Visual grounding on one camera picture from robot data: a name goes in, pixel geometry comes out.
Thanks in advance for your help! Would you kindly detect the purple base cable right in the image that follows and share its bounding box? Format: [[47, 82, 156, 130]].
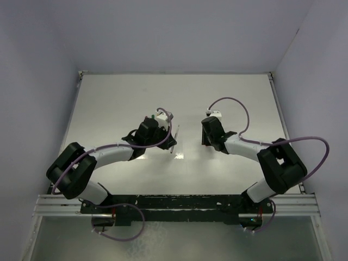
[[243, 198, 277, 235]]

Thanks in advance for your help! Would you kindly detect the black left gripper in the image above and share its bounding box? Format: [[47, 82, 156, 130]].
[[145, 124, 176, 150]]

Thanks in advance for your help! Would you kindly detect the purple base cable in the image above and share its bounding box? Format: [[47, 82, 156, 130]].
[[91, 204, 146, 241], [243, 198, 277, 235]]

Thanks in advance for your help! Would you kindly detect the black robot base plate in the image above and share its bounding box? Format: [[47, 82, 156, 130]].
[[80, 195, 274, 227]]

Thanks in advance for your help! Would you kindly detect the aluminium table edge rail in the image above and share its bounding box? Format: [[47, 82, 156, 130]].
[[268, 72, 305, 194]]

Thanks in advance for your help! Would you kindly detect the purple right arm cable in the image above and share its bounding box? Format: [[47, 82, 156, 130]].
[[208, 97, 331, 191]]

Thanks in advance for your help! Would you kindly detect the silver pen red tip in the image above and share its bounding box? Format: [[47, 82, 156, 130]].
[[170, 125, 180, 154]]

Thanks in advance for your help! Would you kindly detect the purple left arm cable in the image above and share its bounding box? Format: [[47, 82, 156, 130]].
[[51, 108, 172, 194]]

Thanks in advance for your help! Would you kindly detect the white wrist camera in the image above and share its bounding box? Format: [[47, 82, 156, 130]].
[[154, 110, 173, 131], [206, 110, 222, 122]]

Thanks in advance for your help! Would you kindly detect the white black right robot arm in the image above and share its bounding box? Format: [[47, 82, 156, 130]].
[[201, 116, 307, 213]]

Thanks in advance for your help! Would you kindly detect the aluminium extrusion rail left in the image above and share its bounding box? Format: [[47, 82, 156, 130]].
[[33, 195, 81, 216]]

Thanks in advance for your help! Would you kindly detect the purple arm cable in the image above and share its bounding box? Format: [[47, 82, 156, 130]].
[[51, 108, 172, 194], [208, 97, 331, 191]]

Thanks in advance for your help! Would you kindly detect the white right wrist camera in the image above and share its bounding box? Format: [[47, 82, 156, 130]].
[[206, 110, 222, 122]]

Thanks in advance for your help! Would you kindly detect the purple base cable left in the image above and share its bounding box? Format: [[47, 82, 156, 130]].
[[91, 204, 146, 241]]

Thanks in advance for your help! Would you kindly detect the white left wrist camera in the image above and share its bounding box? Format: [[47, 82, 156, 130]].
[[154, 110, 173, 131]]

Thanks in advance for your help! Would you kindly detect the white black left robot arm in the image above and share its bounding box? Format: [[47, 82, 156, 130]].
[[46, 111, 177, 213]]

